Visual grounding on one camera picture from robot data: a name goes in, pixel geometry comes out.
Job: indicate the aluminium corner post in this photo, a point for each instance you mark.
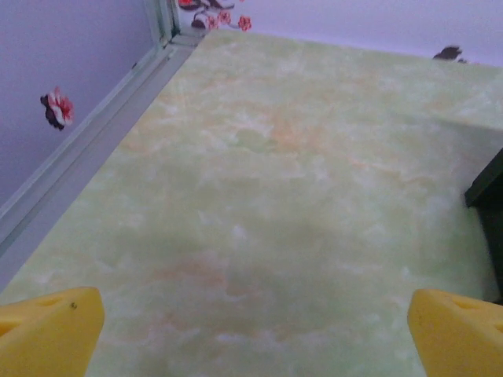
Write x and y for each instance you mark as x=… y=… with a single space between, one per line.
x=161 y=19

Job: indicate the aluminium side rail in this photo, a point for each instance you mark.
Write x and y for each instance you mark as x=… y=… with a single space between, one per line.
x=78 y=149

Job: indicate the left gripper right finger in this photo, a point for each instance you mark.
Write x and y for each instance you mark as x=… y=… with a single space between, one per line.
x=460 y=341

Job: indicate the black plastic container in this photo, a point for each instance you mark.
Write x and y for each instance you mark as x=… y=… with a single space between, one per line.
x=491 y=204

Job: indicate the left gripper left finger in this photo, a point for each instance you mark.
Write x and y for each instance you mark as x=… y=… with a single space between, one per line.
x=47 y=337

